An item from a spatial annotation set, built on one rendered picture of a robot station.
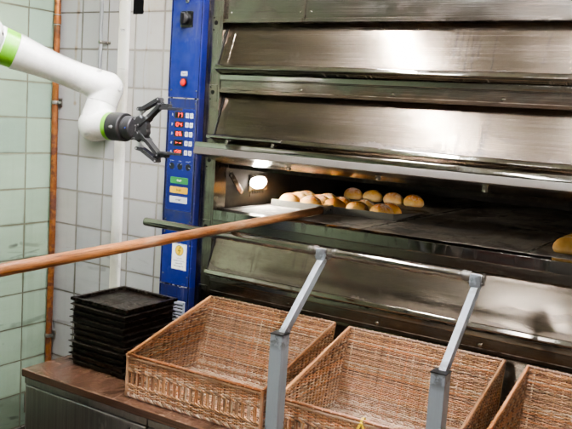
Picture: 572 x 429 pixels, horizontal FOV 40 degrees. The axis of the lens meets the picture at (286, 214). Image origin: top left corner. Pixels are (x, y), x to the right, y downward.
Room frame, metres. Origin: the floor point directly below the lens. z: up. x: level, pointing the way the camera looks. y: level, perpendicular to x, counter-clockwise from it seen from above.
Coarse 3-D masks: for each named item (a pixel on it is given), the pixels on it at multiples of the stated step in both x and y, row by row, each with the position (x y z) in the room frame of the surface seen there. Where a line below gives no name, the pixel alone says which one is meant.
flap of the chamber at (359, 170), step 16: (224, 160) 2.95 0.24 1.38; (240, 160) 2.85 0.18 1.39; (256, 160) 2.77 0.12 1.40; (272, 160) 2.71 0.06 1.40; (288, 160) 2.67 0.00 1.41; (304, 160) 2.64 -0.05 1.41; (320, 160) 2.61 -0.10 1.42; (336, 160) 2.58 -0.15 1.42; (352, 176) 2.72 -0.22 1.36; (368, 176) 2.65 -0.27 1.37; (384, 176) 2.57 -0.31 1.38; (400, 176) 2.50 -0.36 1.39; (416, 176) 2.43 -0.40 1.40; (432, 176) 2.40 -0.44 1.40; (448, 176) 2.37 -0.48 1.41; (464, 176) 2.35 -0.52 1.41; (480, 176) 2.32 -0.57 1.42; (496, 176) 2.30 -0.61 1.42; (496, 192) 2.47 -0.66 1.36; (512, 192) 2.40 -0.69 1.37; (528, 192) 2.34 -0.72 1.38; (544, 192) 2.28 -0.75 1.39; (560, 192) 2.23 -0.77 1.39
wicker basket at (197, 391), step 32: (192, 320) 2.87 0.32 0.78; (224, 320) 2.90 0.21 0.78; (256, 320) 2.83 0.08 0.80; (320, 320) 2.71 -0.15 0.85; (128, 352) 2.56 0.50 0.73; (160, 352) 2.71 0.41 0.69; (192, 352) 2.87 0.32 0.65; (224, 352) 2.86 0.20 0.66; (256, 352) 2.79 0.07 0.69; (320, 352) 2.60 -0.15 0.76; (128, 384) 2.56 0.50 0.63; (160, 384) 2.68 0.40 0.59; (192, 384) 2.43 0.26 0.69; (224, 384) 2.36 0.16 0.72; (256, 384) 2.74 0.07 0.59; (288, 384) 2.43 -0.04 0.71; (192, 416) 2.42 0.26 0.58; (224, 416) 2.36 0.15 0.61; (256, 416) 2.43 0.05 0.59
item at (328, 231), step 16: (272, 224) 2.87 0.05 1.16; (288, 224) 2.84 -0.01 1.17; (304, 224) 2.80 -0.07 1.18; (320, 224) 2.80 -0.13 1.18; (352, 240) 2.70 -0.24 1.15; (368, 240) 2.67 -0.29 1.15; (384, 240) 2.63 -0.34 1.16; (400, 240) 2.60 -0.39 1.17; (416, 240) 2.57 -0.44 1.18; (432, 240) 2.59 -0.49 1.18; (448, 256) 2.51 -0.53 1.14; (464, 256) 2.48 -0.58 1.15; (480, 256) 2.46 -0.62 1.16; (496, 256) 2.43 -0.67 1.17; (512, 256) 2.40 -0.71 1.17; (528, 256) 2.38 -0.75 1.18; (544, 256) 2.40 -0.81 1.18; (560, 272) 2.33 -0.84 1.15
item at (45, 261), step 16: (320, 208) 3.06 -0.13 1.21; (224, 224) 2.47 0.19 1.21; (240, 224) 2.53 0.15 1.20; (256, 224) 2.62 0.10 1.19; (144, 240) 2.11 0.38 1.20; (160, 240) 2.16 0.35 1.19; (176, 240) 2.23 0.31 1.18; (48, 256) 1.81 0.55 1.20; (64, 256) 1.84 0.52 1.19; (80, 256) 1.89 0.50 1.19; (96, 256) 1.94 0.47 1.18; (0, 272) 1.67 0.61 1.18; (16, 272) 1.72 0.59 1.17
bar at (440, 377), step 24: (240, 240) 2.49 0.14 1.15; (264, 240) 2.44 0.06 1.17; (384, 264) 2.22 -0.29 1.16; (408, 264) 2.19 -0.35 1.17; (312, 288) 2.28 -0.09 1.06; (480, 288) 2.09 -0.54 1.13; (288, 336) 2.16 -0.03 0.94; (456, 336) 1.97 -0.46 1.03; (432, 384) 1.89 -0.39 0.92; (432, 408) 1.89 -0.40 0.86
